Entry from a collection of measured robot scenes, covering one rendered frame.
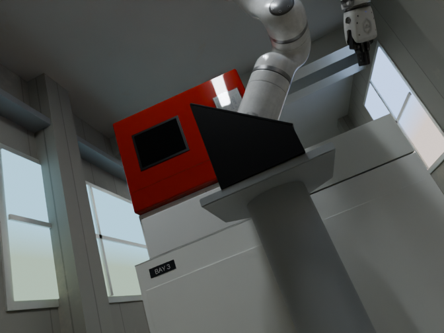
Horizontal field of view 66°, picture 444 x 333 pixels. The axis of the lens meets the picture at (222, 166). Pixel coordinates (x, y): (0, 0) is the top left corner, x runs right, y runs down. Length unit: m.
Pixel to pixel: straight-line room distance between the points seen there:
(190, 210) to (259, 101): 0.44
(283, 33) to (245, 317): 0.83
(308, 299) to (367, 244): 0.35
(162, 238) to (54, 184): 1.73
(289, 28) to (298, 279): 0.67
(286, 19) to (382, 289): 0.79
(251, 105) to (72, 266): 1.90
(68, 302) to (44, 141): 1.25
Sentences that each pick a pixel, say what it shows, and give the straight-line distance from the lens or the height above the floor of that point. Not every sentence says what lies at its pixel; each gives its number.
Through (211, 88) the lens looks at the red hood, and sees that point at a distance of 2.04.
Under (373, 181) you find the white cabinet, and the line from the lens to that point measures 1.14.
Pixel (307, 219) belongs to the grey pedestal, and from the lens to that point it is 0.82.
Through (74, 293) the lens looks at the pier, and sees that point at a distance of 2.53.
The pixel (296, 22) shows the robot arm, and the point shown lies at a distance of 1.05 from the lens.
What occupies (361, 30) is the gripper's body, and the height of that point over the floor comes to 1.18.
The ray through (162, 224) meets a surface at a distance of 1.19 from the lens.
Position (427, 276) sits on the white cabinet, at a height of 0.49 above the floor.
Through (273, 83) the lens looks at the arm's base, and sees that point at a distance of 0.98.
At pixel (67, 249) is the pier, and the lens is 2.61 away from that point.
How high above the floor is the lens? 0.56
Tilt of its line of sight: 23 degrees up
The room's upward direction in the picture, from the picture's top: 21 degrees counter-clockwise
